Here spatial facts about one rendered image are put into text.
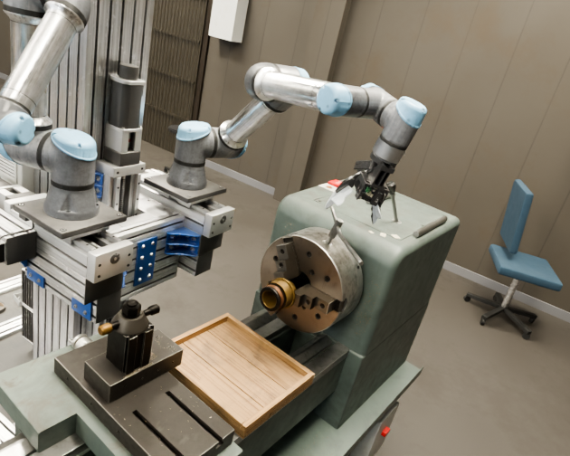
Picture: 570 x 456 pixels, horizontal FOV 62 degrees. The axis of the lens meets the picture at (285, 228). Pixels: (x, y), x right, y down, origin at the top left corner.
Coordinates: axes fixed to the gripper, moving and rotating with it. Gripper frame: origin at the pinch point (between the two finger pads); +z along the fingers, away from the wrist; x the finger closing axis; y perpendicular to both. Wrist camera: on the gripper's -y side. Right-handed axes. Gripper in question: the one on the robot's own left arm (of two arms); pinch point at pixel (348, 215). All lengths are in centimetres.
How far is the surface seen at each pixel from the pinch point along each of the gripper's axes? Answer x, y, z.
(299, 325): 1.4, 4.3, 40.1
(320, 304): 1.4, 9.9, 25.3
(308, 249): -5.0, -2.1, 15.8
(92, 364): -54, 37, 36
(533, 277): 219, -144, 76
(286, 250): -11.1, -2.6, 18.7
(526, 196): 196, -175, 31
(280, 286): -11.4, 7.9, 24.1
